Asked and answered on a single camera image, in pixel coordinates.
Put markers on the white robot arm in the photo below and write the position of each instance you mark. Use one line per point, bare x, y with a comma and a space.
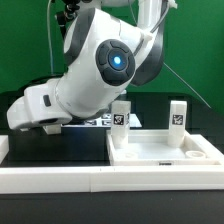
109, 45

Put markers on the white U-shaped fence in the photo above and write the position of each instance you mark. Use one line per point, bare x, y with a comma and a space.
110, 178

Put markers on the white square tabletop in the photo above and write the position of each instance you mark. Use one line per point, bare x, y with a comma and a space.
150, 148

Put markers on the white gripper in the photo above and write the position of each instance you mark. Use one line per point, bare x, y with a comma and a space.
37, 107

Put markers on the white sheet with AprilTags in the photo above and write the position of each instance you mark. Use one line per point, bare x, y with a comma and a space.
105, 121

